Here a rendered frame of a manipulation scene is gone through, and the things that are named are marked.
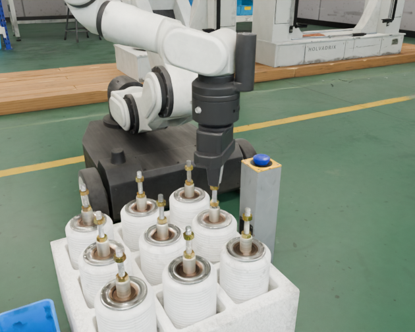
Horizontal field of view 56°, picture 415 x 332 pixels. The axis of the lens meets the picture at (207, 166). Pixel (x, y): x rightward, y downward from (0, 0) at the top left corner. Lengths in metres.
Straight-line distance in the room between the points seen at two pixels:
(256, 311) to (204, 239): 0.18
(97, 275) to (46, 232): 0.61
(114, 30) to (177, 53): 0.13
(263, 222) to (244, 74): 0.43
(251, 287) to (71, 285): 0.34
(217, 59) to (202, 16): 2.44
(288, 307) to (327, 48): 3.01
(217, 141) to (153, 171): 0.52
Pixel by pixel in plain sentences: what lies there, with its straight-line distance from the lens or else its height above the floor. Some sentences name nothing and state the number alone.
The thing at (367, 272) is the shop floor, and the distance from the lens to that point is 1.17.
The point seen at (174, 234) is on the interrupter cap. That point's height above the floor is 0.25.
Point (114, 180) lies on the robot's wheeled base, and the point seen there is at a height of 0.18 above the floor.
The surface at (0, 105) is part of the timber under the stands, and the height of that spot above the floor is 0.06.
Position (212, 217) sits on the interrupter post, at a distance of 0.82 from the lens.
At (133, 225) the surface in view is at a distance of 0.86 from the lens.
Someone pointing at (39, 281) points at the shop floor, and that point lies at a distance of 1.15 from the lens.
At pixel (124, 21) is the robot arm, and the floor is 0.64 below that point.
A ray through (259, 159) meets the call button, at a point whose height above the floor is 0.33.
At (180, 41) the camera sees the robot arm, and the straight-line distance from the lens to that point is 0.67.
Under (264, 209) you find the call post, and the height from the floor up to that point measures 0.20.
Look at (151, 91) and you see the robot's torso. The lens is 1.05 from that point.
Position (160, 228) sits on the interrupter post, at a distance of 0.77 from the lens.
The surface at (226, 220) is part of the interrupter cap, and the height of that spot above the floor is 0.25.
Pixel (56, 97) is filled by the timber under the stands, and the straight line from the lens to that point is 2.59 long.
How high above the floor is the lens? 0.71
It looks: 25 degrees down
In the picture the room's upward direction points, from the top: straight up
